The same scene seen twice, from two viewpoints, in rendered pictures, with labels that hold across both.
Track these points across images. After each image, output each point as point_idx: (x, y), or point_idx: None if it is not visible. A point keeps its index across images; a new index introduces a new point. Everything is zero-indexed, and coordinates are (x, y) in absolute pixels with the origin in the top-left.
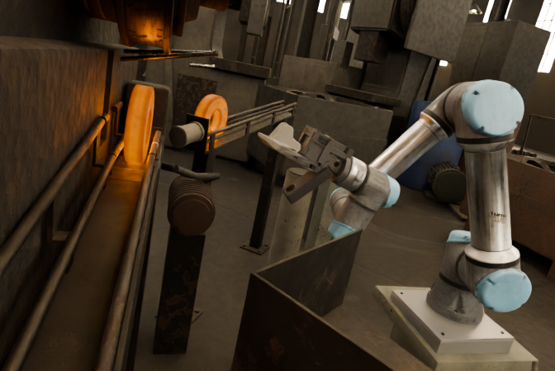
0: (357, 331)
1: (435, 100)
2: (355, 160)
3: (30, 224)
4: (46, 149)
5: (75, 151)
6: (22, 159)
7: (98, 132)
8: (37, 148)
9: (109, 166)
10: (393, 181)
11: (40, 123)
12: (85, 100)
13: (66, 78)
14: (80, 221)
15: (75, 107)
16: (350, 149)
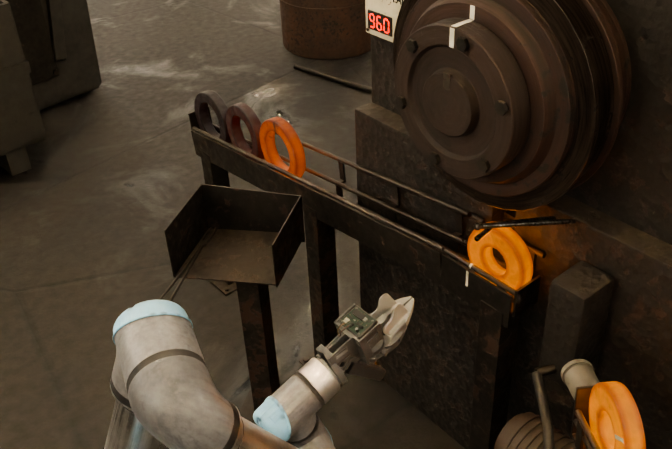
0: (263, 275)
1: (219, 394)
2: (312, 360)
3: (372, 172)
4: (397, 167)
5: (421, 191)
6: (379, 154)
7: (459, 214)
8: (389, 159)
9: (446, 233)
10: (263, 405)
11: (390, 152)
12: (444, 181)
13: (413, 150)
14: (397, 209)
15: (428, 173)
16: (320, 344)
